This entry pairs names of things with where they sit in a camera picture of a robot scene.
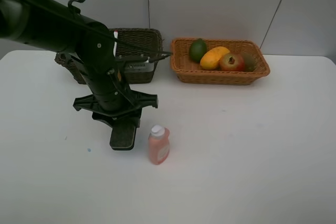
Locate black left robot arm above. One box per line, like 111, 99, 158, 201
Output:
1, 0, 158, 120

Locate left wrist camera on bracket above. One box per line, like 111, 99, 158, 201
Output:
115, 55, 155, 73

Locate brown kiwi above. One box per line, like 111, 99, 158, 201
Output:
241, 52, 256, 72

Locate yellow mango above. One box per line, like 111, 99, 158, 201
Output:
200, 47, 230, 70

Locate black whiteboard eraser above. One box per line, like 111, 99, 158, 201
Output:
110, 119, 137, 151

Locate green lime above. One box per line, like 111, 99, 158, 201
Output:
188, 38, 207, 63

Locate white marker with red caps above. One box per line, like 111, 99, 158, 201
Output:
113, 30, 119, 56

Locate pink bottle with white cap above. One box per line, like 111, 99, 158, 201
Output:
148, 125, 170, 165

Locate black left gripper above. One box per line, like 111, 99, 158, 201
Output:
73, 90, 158, 127

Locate red pomegranate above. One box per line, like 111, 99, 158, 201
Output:
219, 52, 245, 71

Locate dark brown wicker basket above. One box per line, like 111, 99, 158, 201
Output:
55, 28, 162, 84

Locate orange wicker basket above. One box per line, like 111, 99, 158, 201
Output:
170, 38, 270, 85

